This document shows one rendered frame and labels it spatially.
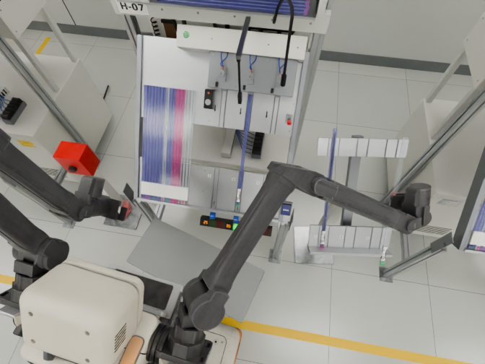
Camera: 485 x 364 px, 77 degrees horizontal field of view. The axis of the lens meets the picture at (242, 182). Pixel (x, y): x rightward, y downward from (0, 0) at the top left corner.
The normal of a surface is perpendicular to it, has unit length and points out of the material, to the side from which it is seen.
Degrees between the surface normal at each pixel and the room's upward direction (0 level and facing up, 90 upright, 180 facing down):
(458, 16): 90
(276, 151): 0
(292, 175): 48
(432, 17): 90
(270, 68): 43
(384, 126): 0
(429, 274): 0
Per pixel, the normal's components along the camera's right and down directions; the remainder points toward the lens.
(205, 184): -0.13, 0.25
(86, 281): 0.18, -0.92
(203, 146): -0.01, -0.47
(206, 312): 0.39, 0.24
